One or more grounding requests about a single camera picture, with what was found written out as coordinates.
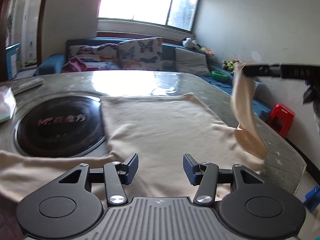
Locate butterfly pillow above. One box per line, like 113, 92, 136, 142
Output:
68, 43, 120, 71
117, 37, 163, 71

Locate green bowl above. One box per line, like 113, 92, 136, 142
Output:
211, 71, 229, 82

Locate black round induction cooktop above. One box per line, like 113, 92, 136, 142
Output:
15, 96, 105, 158

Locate blue cabinet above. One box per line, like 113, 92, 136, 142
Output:
5, 43, 20, 80

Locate cream sweatshirt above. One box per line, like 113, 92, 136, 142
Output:
1, 62, 267, 202

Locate tissue pack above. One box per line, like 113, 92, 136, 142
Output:
0, 86, 16, 123

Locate blue sofa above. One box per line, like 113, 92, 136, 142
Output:
34, 38, 272, 121

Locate grey cushion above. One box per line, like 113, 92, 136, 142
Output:
175, 48, 210, 76

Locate panda plush toy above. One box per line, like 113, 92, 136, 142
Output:
182, 37, 201, 50

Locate red plastic stool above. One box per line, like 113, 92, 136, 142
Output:
267, 103, 295, 139

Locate grey remote control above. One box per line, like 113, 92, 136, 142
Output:
11, 77, 44, 95

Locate magenta cloth on sofa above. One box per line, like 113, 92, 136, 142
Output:
62, 57, 99, 73

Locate window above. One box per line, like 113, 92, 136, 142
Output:
98, 0, 199, 32

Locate butterfly pillow left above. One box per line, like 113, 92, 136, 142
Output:
68, 43, 120, 71

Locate small plush toys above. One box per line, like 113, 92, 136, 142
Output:
222, 60, 239, 72

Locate butterfly pillow right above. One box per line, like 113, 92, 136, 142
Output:
117, 37, 163, 71

